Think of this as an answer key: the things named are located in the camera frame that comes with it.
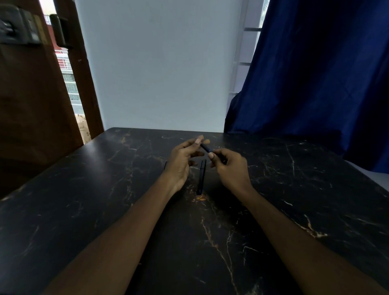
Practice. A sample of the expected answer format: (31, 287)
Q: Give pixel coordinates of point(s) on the person's left hand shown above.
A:
(177, 165)

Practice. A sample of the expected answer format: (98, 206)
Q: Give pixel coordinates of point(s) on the person's right hand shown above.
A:
(232, 171)

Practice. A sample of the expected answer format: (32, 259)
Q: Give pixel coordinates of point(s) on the person's right thumb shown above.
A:
(213, 159)

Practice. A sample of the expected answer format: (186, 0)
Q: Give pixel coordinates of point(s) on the person's left middle finger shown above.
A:
(197, 154)

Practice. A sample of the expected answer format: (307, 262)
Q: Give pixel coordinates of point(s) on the person's left thumb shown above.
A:
(192, 142)

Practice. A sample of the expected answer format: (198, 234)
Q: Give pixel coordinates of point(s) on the dark blue pen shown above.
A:
(206, 148)

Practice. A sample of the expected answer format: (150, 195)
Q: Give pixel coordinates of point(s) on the person's left forearm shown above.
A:
(121, 243)

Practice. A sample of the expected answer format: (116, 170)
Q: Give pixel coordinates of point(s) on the person's right forearm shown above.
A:
(304, 249)

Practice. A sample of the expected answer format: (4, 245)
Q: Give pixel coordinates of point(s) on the black pen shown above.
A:
(203, 173)
(199, 179)

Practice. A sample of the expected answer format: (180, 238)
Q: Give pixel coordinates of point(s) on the beige sack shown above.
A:
(83, 127)

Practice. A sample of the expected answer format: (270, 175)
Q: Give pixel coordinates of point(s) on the white window grille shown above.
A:
(246, 45)

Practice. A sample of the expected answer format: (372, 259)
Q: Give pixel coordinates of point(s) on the blue curtain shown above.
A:
(319, 76)

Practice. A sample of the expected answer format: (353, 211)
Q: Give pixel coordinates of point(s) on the brown wooden door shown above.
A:
(33, 106)

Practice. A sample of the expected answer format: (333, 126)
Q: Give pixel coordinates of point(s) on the dark metal door latch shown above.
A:
(59, 30)

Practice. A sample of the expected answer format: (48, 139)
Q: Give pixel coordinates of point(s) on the dark metal door lock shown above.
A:
(18, 25)

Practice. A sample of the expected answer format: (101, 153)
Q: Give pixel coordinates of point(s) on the brown wooden door frame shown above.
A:
(85, 76)

